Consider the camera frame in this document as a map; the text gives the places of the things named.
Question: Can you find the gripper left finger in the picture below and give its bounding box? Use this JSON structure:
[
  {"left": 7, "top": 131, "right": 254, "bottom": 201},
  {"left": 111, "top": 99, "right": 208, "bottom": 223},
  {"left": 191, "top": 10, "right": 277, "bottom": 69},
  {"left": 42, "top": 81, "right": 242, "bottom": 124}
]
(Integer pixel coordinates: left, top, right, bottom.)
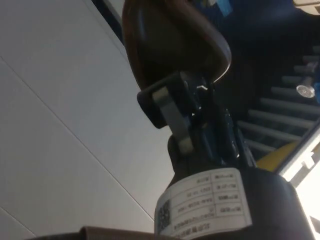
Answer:
[{"left": 136, "top": 71, "right": 216, "bottom": 181}]

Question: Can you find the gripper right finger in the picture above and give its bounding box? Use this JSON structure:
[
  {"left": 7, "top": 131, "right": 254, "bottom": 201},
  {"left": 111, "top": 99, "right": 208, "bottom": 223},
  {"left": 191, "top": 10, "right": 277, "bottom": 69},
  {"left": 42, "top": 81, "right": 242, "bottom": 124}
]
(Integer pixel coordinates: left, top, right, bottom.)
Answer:
[{"left": 189, "top": 76, "right": 257, "bottom": 170}]

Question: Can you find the brown cup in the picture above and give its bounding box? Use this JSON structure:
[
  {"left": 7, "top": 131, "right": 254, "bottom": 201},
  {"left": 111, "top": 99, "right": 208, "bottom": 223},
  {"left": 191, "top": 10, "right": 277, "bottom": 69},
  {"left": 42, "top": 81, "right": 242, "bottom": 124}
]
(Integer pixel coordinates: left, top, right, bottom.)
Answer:
[{"left": 121, "top": 0, "right": 232, "bottom": 90}]

